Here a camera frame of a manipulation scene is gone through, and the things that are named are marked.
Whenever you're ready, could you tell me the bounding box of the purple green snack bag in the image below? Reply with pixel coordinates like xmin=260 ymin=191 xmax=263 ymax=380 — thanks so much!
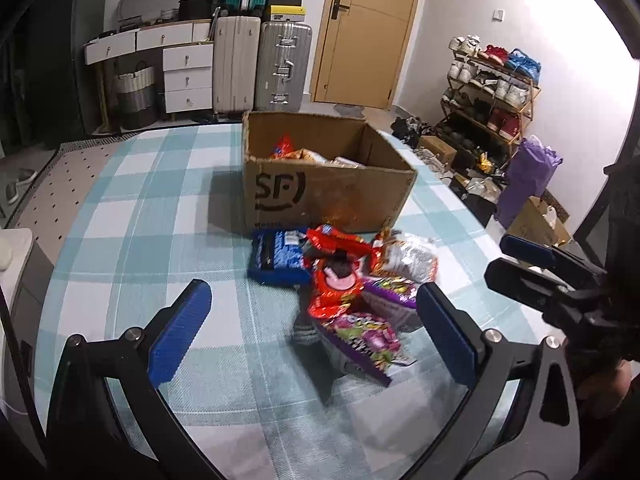
xmin=314 ymin=312 xmax=416 ymax=387

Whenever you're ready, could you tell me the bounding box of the red chip bag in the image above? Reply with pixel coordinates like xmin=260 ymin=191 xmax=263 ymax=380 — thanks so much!
xmin=270 ymin=133 xmax=300 ymax=159

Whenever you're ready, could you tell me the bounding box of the purple white snack bag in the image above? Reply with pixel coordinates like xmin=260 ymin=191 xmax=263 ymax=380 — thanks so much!
xmin=361 ymin=276 xmax=422 ymax=333

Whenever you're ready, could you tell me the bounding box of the right hand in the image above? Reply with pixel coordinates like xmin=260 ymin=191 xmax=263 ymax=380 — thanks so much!
xmin=576 ymin=360 xmax=632 ymax=414

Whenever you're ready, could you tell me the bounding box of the open cardboard box on floor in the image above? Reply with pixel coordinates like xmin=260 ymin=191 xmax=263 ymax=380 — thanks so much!
xmin=506 ymin=196 xmax=573 ymax=247

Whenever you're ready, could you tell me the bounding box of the purple gift bag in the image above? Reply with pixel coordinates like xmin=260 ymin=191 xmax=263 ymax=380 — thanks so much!
xmin=496 ymin=136 xmax=563 ymax=230

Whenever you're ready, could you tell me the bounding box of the orange shrimp stick bag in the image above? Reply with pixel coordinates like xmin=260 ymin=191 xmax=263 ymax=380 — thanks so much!
xmin=369 ymin=229 xmax=438 ymax=284

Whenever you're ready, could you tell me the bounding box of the small brown box on floor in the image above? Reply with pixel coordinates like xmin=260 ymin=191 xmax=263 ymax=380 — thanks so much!
xmin=419 ymin=136 xmax=457 ymax=167

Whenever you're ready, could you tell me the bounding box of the shoe rack with shoes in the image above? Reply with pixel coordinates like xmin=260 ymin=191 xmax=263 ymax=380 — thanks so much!
xmin=440 ymin=35 xmax=542 ymax=159

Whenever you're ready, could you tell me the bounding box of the red snack bag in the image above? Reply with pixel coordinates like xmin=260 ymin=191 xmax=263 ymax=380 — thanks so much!
xmin=305 ymin=224 xmax=372 ymax=323

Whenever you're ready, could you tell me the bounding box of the blue cookie pack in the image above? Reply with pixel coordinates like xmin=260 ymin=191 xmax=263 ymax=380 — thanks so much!
xmin=247 ymin=229 xmax=311 ymax=287

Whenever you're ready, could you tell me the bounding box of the SF cardboard box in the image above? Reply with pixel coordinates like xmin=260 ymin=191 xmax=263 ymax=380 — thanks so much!
xmin=242 ymin=112 xmax=418 ymax=233

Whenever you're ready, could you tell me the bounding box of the wooden door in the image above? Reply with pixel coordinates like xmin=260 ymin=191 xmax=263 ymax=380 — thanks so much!
xmin=311 ymin=0 xmax=419 ymax=108

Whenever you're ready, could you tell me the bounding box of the silver suitcase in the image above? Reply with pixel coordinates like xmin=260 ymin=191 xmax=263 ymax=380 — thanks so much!
xmin=254 ymin=22 xmax=312 ymax=113

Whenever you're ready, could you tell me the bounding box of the woven laundry basket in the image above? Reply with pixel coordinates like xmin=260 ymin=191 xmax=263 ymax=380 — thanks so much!
xmin=116 ymin=62 xmax=158 ymax=130

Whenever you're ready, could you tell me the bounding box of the beige suitcase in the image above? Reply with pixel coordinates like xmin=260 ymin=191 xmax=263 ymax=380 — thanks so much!
xmin=213 ymin=16 xmax=262 ymax=114

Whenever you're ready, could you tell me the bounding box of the white drawer desk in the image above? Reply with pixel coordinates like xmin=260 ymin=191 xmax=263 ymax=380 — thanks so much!
xmin=85 ymin=20 xmax=214 ymax=114

